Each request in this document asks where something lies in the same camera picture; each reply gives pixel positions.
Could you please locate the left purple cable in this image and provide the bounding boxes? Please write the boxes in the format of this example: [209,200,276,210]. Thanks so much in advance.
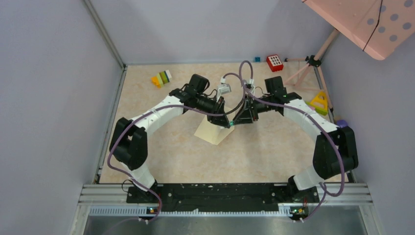
[107,72,247,224]

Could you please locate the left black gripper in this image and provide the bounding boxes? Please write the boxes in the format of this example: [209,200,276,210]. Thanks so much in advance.
[195,94,231,128]

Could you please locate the pink wooden tripod stand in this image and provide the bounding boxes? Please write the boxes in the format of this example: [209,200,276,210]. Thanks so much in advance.
[284,28,340,114]

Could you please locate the pink dotted board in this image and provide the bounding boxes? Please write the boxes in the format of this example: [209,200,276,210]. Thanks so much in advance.
[303,0,415,61]

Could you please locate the pale yellow envelope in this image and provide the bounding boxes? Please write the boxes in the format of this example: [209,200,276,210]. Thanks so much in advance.
[194,116,235,145]

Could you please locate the red toy block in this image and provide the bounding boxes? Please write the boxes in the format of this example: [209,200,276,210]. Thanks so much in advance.
[266,54,284,72]

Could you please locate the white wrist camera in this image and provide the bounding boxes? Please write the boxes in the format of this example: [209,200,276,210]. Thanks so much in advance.
[245,79,255,92]
[216,76,231,101]

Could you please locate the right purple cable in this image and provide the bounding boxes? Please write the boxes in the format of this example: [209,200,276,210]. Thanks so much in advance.
[239,60,346,223]

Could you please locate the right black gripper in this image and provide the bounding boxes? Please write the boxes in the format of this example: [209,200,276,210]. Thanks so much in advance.
[233,94,274,125]

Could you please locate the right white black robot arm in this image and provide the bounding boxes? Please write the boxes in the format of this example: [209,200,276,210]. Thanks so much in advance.
[240,76,358,202]

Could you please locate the yellow triangular toy block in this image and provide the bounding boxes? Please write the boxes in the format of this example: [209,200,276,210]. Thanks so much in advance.
[310,91,328,110]

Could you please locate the stacked colourful toy bricks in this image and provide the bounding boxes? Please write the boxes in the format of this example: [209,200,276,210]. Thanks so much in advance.
[151,70,172,88]

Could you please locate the green toy brick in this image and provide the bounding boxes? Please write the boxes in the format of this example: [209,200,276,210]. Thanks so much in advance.
[305,101,328,116]

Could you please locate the aluminium frame rail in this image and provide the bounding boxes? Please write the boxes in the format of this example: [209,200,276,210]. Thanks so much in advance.
[81,0,126,70]

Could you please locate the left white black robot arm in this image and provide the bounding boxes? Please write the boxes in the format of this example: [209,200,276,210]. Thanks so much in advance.
[110,74,231,202]

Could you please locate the purple flashlight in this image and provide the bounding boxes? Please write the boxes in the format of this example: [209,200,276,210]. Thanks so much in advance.
[336,119,348,128]

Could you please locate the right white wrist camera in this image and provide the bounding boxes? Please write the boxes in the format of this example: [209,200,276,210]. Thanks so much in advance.
[245,79,255,92]

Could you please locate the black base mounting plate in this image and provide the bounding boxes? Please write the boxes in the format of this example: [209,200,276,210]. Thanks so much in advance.
[126,183,320,212]

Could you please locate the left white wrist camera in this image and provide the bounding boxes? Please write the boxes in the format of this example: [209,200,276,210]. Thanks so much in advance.
[216,76,231,101]

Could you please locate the purple cable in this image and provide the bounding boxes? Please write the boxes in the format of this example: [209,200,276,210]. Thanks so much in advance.
[239,60,346,223]
[107,72,247,224]

